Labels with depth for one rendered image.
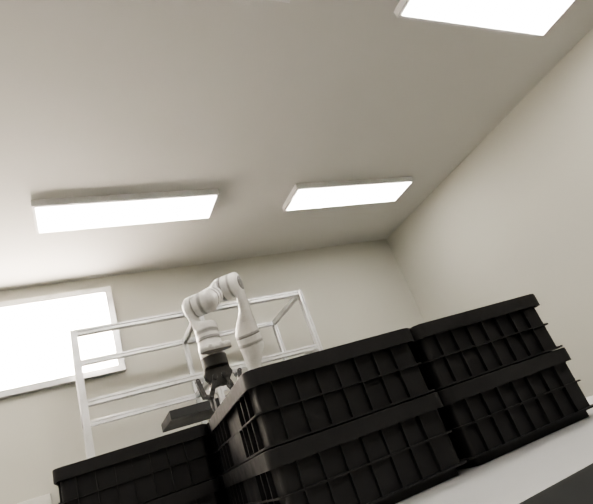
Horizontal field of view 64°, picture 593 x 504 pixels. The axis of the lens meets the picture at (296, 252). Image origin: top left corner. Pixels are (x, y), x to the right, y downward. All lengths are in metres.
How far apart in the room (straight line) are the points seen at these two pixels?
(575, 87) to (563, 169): 0.60
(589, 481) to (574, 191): 3.67
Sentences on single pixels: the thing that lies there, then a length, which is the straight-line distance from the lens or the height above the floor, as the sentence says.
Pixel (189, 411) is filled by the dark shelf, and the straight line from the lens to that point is 3.30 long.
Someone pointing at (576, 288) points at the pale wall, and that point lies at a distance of 4.24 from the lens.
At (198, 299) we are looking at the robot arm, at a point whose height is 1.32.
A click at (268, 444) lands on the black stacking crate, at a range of 0.70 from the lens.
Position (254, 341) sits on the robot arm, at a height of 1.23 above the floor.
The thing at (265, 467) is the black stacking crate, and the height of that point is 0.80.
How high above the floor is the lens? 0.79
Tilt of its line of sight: 23 degrees up
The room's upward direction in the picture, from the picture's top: 20 degrees counter-clockwise
